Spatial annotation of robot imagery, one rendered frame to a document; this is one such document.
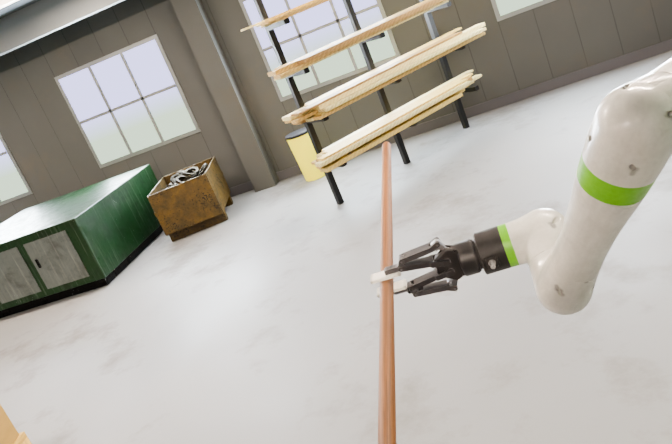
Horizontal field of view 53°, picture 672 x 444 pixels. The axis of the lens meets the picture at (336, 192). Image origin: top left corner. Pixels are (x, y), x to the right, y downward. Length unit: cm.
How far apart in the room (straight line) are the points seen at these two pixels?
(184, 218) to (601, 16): 530
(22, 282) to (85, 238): 102
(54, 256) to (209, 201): 178
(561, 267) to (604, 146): 31
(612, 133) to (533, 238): 43
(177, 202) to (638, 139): 728
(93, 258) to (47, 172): 284
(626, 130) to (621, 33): 741
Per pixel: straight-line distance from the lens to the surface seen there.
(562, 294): 134
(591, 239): 121
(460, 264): 144
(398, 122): 680
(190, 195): 802
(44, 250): 801
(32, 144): 1030
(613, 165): 107
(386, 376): 124
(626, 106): 104
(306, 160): 815
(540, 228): 141
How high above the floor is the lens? 197
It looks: 15 degrees down
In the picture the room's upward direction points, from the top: 22 degrees counter-clockwise
